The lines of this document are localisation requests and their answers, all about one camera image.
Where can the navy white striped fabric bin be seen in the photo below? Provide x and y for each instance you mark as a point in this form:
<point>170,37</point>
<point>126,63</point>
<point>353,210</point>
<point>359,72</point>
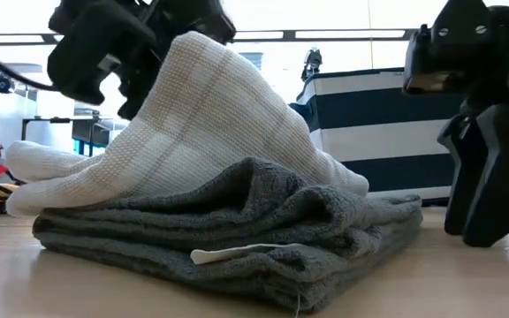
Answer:
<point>369,132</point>

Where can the small dark round knob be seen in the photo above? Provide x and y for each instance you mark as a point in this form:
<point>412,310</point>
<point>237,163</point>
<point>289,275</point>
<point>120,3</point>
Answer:
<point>3,84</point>

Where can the small black mounted device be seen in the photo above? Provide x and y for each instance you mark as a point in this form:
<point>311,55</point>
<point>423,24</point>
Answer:
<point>312,62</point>

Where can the blue lit screen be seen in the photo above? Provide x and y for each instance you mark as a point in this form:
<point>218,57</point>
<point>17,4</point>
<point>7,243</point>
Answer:
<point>88,148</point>

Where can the black background table frame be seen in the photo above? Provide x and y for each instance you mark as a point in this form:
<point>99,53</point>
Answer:
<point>60,119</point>

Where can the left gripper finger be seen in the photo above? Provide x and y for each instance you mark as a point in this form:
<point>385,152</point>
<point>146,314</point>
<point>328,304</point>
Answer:
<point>137,93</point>

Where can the white cloth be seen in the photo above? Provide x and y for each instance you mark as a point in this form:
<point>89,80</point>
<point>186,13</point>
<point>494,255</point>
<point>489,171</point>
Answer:
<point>201,119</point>

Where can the grey kitchen towel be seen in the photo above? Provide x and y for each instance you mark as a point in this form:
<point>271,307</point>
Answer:
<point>259,221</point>

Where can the white handwritten paper tag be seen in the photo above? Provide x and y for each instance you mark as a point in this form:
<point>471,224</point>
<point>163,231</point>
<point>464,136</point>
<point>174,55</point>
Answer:
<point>237,252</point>

